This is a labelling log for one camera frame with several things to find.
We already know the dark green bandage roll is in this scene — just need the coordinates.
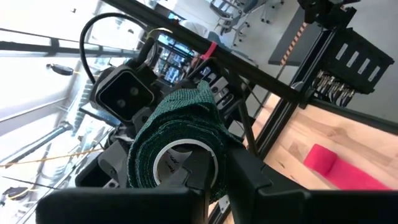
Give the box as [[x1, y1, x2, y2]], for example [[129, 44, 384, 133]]
[[126, 80, 245, 203]]

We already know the red zip tie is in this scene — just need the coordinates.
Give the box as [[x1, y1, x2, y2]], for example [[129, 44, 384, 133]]
[[200, 40, 219, 61]]

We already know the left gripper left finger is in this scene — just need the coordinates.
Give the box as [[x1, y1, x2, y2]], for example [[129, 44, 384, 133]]
[[35, 148, 219, 224]]

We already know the grey office chair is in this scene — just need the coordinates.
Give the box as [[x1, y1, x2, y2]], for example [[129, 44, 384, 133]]
[[210, 0, 285, 44]]

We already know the black camera cable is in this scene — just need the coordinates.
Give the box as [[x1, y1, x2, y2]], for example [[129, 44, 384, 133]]
[[78, 12, 156, 85]]

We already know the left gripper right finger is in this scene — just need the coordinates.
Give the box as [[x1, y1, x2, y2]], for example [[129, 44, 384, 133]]
[[228, 147, 398, 224]]

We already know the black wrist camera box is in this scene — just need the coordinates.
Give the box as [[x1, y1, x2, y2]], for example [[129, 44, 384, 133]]
[[89, 65, 157, 124]]

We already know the black hub with white labels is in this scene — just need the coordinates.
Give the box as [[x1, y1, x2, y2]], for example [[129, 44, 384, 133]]
[[310, 26, 396, 108]]

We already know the red bandage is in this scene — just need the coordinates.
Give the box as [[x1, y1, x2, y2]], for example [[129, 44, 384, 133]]
[[303, 143, 392, 191]]

